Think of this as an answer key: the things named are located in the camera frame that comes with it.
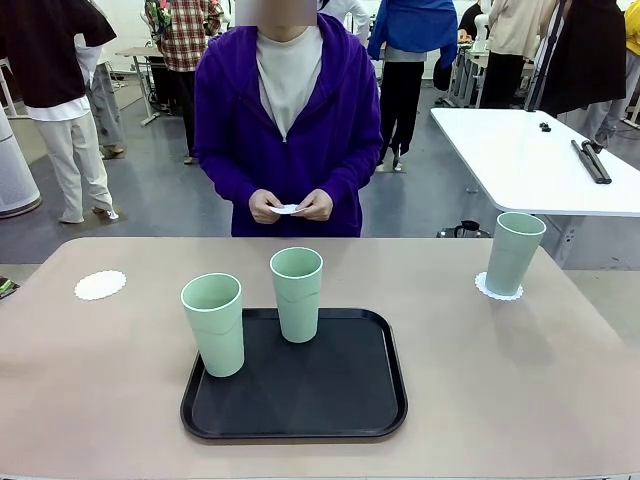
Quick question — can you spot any light green tall cup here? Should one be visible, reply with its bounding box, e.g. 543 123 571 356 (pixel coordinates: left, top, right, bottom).
484 211 547 296
269 246 325 344
180 272 246 378

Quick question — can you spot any person's left forearm purple sleeve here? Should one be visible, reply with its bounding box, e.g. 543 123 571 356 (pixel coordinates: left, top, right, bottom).
319 144 384 206

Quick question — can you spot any person's right forearm purple sleeve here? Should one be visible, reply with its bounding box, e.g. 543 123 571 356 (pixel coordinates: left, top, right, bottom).
194 144 264 206

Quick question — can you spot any person's right hand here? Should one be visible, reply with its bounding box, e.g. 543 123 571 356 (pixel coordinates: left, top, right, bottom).
248 188 281 225

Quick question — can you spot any person's left hand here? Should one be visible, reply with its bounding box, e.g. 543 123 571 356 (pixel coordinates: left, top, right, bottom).
299 192 334 221

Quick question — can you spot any white cylindrical air purifier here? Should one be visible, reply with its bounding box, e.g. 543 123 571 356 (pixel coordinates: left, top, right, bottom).
0 104 43 219

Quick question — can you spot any person in grey trousers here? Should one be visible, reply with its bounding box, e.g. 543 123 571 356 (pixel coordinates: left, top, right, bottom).
74 32 126 157

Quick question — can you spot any person in black shirt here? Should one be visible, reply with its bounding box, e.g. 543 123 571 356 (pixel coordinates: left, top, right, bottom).
0 0 121 224

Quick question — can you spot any grey background desk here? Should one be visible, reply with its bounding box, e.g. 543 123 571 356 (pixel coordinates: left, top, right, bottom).
115 45 169 126

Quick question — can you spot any person in plaid shirt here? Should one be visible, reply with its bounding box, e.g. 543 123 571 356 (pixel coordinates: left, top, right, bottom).
144 0 224 165

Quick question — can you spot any black plastic serving tray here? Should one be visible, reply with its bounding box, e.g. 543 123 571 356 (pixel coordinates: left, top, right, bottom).
180 306 409 441

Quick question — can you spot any person in purple hoodie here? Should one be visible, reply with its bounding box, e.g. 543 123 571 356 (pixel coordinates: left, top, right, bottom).
193 12 384 238

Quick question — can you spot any person in white shirt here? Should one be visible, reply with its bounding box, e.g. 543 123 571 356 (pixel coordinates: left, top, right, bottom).
319 0 372 40

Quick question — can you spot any black electric kettle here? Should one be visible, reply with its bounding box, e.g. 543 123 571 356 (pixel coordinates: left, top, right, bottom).
437 219 491 239

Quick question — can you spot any black hanging bag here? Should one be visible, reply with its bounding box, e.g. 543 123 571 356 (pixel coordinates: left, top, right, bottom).
432 47 457 92

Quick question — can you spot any person in blue jacket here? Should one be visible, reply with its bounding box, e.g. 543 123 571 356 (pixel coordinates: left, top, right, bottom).
368 0 460 172

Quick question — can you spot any white folding table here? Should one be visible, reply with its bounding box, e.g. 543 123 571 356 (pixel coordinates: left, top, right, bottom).
429 106 640 266

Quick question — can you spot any person in beige top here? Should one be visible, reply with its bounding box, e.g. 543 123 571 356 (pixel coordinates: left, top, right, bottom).
479 0 556 109

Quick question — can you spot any black stand pole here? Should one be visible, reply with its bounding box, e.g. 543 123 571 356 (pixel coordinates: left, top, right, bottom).
523 0 574 112

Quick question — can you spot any black folded tripod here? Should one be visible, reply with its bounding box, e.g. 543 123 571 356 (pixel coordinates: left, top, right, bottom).
571 138 613 184

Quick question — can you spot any person in black coat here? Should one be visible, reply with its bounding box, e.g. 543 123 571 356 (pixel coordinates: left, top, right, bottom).
539 0 629 149

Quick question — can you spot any person in yellow top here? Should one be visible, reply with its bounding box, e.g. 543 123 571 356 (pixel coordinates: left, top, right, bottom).
623 0 640 126

